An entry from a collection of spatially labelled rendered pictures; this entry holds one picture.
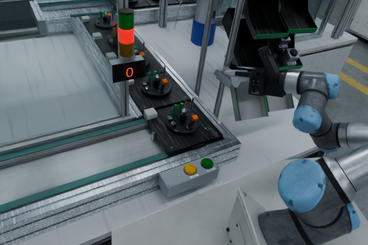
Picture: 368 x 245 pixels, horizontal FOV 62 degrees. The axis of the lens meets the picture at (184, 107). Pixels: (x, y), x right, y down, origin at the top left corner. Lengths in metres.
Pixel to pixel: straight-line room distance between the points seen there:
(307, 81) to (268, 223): 0.43
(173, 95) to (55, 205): 0.68
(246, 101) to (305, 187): 0.64
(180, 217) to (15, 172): 0.58
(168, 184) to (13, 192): 0.50
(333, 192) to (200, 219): 0.50
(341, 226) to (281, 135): 0.69
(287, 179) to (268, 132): 0.72
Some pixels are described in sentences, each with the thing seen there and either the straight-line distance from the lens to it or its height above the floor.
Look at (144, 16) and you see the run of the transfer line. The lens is 2.31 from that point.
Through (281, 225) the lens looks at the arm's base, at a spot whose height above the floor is 1.08.
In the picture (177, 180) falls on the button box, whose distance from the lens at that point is 1.07.
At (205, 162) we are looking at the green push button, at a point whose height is 0.97.
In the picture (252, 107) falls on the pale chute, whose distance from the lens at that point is 1.33.
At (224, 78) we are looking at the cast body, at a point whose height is 1.21.
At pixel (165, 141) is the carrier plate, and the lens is 1.17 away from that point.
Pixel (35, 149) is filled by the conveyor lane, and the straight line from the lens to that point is 1.22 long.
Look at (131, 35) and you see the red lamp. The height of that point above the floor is 1.34.
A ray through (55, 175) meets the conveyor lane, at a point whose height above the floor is 0.92.
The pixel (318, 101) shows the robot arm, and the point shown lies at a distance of 0.95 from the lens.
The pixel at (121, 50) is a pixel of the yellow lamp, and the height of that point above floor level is 1.28.
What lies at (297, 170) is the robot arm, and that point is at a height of 1.26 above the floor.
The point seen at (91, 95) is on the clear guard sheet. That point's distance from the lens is 1.18.
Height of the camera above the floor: 1.80
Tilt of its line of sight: 38 degrees down
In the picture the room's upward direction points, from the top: 8 degrees clockwise
